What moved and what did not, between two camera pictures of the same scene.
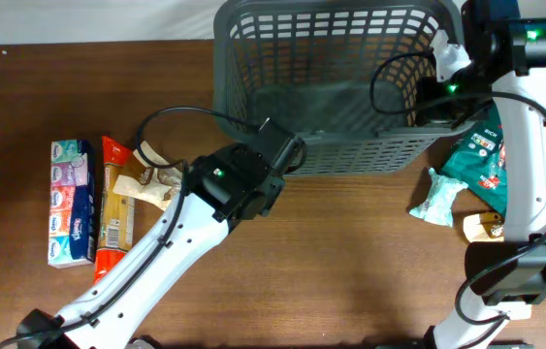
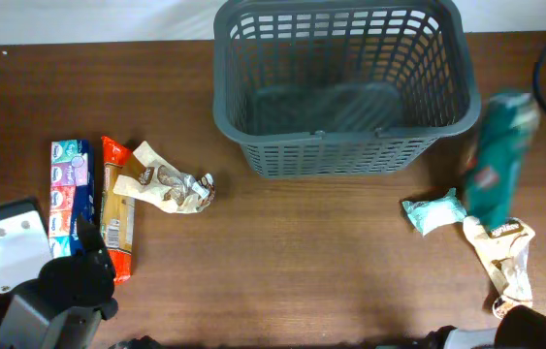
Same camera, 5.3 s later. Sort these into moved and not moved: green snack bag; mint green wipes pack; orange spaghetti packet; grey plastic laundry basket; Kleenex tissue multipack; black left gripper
Moved: black left gripper; green snack bag; mint green wipes pack
Not moved: Kleenex tissue multipack; grey plastic laundry basket; orange spaghetti packet
